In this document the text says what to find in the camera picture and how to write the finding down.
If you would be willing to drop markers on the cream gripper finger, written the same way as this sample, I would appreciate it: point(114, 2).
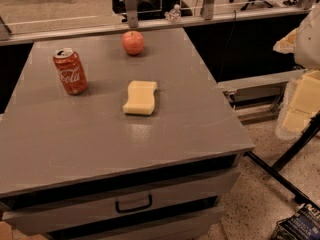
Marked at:
point(300, 104)
point(286, 44)

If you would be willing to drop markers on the red apple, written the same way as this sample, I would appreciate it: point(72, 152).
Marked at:
point(133, 42)

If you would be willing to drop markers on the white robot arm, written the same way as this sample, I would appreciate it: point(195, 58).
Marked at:
point(307, 46)

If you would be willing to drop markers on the red coca-cola can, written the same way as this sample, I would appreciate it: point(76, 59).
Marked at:
point(70, 71)

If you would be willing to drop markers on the black tripod stand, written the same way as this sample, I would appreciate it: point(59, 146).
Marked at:
point(308, 134)

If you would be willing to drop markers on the clear plastic bottle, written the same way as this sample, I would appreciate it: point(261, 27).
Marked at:
point(174, 15)

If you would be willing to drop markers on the dark printed bag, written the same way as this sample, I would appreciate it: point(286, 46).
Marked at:
point(303, 225)

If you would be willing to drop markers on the yellow sponge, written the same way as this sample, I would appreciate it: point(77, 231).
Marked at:
point(141, 99)

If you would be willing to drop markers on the grey drawer cabinet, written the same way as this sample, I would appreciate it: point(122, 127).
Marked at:
point(65, 160)

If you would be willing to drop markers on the black drawer handle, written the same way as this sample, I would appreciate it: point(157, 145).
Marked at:
point(133, 203)

